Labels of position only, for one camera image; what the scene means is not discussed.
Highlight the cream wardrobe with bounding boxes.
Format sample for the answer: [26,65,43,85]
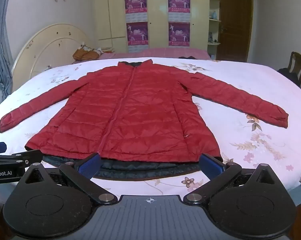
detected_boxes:
[92,0,211,54]

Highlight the cream curved headboard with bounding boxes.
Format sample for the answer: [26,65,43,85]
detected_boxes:
[11,23,95,91]

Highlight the wooden chair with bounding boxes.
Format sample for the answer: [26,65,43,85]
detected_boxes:
[290,51,301,81]

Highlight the dark clothes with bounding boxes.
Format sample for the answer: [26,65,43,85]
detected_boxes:
[276,68,301,87]

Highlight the floral white bed sheet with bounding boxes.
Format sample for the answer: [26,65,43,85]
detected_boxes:
[0,56,301,202]

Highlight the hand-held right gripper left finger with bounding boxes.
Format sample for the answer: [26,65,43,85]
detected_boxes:
[23,152,117,205]

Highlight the cream corner shelf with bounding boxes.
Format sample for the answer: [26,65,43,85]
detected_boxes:
[207,0,222,58]

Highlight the red down jacket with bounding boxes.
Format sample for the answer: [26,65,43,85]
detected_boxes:
[0,59,289,181]

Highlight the brown wooden door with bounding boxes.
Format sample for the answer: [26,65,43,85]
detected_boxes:
[216,0,254,63]

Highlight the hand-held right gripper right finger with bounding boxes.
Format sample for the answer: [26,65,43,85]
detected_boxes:
[184,152,280,205]

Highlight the purple wall poster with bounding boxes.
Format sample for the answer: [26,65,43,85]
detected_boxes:
[124,0,147,22]
[168,0,191,21]
[126,22,149,46]
[168,22,191,47]

